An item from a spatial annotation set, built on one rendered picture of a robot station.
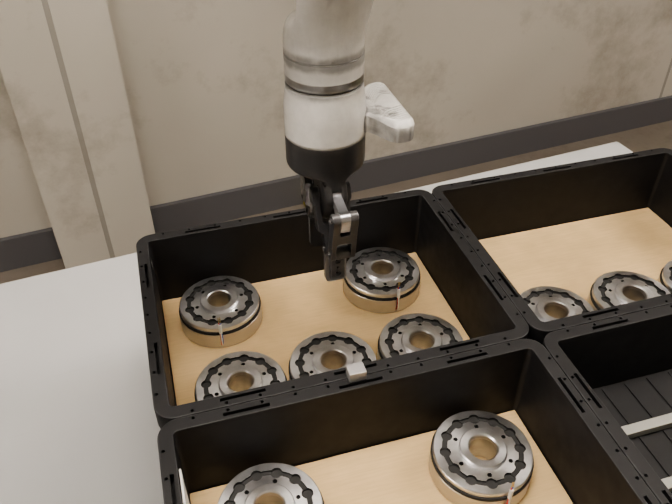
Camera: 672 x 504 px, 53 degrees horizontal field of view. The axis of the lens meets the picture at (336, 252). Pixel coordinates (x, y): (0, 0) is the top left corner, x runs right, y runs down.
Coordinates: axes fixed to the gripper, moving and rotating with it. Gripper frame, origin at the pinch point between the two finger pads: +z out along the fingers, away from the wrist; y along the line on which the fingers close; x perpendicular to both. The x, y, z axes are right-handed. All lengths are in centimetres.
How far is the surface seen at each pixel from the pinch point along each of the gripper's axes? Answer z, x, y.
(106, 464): 30.3, -28.9, -2.6
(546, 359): 7.5, 19.1, 14.8
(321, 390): 7.4, -4.1, 12.1
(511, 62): 60, 118, -162
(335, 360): 15.6, 0.3, 1.7
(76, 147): 55, -39, -133
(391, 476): 17.5, 1.8, 17.1
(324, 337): 14.3, -0.2, -1.1
